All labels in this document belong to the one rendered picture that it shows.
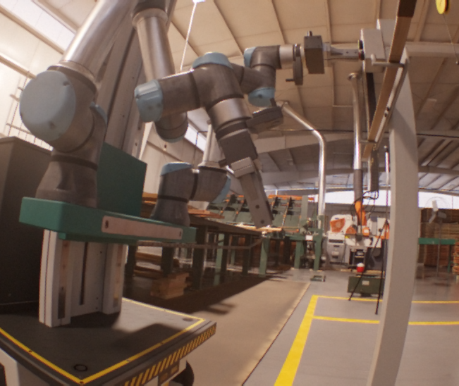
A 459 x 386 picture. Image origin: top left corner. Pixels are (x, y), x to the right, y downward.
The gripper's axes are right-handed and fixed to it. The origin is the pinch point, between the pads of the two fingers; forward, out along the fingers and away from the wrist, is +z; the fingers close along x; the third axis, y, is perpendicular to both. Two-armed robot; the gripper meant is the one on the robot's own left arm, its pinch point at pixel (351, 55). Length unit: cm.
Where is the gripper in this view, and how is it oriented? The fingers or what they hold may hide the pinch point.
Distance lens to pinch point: 88.7
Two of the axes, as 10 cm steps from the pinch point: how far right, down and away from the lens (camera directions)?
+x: 3.3, 1.8, 9.3
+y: 1.1, -9.8, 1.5
